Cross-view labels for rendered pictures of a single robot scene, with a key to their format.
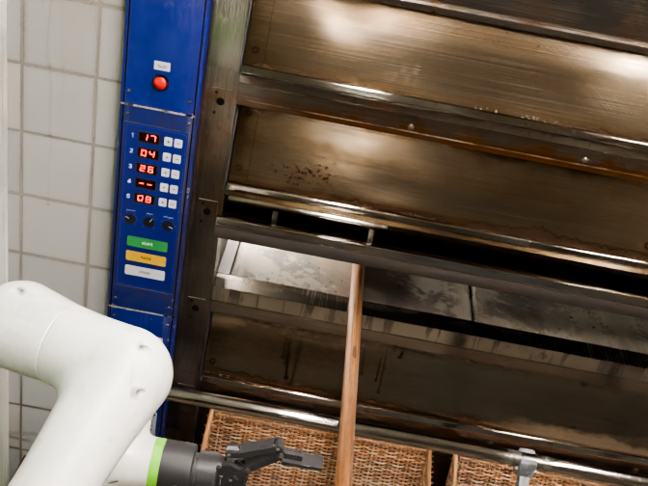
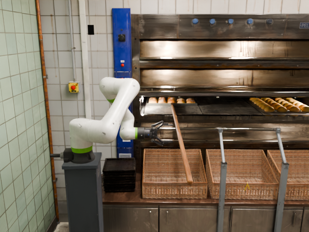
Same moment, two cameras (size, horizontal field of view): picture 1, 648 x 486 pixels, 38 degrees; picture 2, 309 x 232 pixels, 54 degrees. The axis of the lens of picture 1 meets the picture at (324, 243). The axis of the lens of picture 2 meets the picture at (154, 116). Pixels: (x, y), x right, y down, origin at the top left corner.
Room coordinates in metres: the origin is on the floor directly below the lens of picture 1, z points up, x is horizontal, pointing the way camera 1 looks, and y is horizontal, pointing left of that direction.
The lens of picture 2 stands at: (-1.03, -0.01, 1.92)
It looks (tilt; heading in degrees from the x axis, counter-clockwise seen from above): 15 degrees down; 2
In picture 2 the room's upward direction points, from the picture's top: straight up
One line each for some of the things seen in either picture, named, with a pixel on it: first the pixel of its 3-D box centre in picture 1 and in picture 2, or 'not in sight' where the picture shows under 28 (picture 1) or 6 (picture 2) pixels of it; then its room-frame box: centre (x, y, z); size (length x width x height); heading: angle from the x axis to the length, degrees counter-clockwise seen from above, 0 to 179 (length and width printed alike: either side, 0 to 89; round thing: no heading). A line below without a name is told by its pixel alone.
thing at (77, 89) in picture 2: not in sight; (74, 86); (1.72, 0.83, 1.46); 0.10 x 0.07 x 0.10; 91
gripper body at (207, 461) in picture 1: (221, 475); (151, 133); (1.19, 0.10, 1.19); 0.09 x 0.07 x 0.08; 92
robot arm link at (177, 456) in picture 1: (179, 466); (141, 133); (1.19, 0.17, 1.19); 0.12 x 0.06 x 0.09; 2
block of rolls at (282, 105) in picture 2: not in sight; (278, 103); (2.23, -1.24, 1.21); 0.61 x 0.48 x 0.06; 1
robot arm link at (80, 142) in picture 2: not in sight; (82, 134); (0.65, 0.47, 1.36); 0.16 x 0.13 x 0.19; 72
